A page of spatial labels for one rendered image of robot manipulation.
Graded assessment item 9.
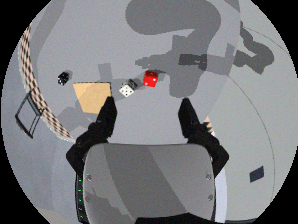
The tan mat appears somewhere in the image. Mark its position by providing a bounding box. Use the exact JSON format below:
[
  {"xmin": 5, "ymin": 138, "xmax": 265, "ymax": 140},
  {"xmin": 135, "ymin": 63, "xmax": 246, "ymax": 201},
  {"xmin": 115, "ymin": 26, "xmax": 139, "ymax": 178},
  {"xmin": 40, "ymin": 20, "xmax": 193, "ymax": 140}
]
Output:
[{"xmin": 73, "ymin": 82, "xmax": 111, "ymax": 114}]

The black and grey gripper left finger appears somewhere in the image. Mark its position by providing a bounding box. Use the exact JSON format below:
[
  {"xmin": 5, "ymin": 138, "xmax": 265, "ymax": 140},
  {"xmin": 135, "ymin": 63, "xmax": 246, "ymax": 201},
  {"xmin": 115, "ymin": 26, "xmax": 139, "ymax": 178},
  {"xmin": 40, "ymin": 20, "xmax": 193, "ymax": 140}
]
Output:
[{"xmin": 66, "ymin": 96, "xmax": 117, "ymax": 180}]

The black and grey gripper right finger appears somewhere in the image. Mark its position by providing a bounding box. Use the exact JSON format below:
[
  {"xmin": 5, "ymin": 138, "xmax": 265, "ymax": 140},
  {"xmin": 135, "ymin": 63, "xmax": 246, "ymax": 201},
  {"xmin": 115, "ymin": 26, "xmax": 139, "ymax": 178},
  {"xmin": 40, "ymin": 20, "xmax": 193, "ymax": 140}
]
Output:
[{"xmin": 178, "ymin": 98, "xmax": 229, "ymax": 179}]

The red die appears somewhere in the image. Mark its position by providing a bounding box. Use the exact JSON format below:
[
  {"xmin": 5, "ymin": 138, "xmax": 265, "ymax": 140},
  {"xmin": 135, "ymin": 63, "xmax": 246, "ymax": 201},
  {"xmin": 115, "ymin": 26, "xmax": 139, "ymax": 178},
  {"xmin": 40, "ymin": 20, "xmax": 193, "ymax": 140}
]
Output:
[{"xmin": 143, "ymin": 71, "xmax": 158, "ymax": 87}]

